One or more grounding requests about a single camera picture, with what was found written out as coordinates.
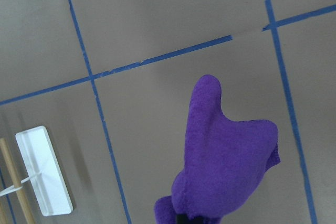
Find inner wooden rack rod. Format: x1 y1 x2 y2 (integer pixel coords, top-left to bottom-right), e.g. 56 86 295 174
1 138 36 224

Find purple towel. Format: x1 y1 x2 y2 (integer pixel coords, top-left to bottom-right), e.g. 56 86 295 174
154 74 280 223

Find white towel rack base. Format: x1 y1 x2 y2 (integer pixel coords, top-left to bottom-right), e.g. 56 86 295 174
15 126 73 217

